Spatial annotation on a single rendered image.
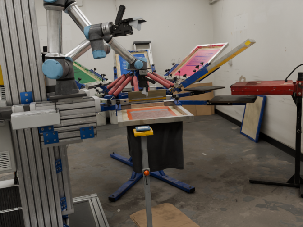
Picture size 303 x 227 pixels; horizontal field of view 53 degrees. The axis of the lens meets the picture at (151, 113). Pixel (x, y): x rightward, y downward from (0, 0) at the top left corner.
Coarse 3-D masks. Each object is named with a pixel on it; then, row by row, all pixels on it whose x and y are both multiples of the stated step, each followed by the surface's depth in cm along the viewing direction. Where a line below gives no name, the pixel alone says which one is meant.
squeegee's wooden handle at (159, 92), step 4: (128, 92) 283; (132, 92) 284; (136, 92) 284; (140, 92) 285; (148, 92) 285; (152, 92) 286; (156, 92) 286; (160, 92) 287; (164, 92) 287; (128, 96) 284; (132, 96) 284; (136, 96) 285; (140, 96) 285; (144, 96) 286; (148, 96) 286; (152, 96) 286; (156, 96) 287; (164, 96) 288
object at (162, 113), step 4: (148, 108) 299; (152, 108) 298; (156, 108) 296; (160, 108) 295; (164, 108) 294; (168, 108) 292; (152, 112) 277; (156, 112) 276; (160, 112) 275; (164, 112) 273; (168, 112) 272; (172, 112) 271; (152, 116) 259; (156, 116) 258; (160, 116) 257; (164, 116) 256; (168, 116) 255
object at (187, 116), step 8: (136, 104) 305; (144, 104) 306; (152, 104) 307; (160, 104) 308; (120, 112) 268; (184, 112) 250; (120, 120) 234; (128, 120) 232; (136, 120) 231; (144, 120) 232; (152, 120) 233; (160, 120) 233; (168, 120) 234; (176, 120) 235; (184, 120) 236
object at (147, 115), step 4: (144, 108) 300; (128, 112) 285; (144, 112) 279; (148, 112) 278; (128, 116) 266; (132, 116) 264; (136, 116) 263; (140, 116) 262; (144, 116) 261; (148, 116) 260
